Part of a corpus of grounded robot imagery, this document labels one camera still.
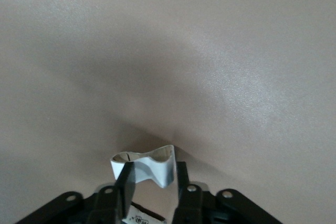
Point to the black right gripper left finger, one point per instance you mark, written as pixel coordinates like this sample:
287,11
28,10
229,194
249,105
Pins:
128,187

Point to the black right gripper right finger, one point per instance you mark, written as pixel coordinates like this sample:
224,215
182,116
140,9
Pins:
183,190

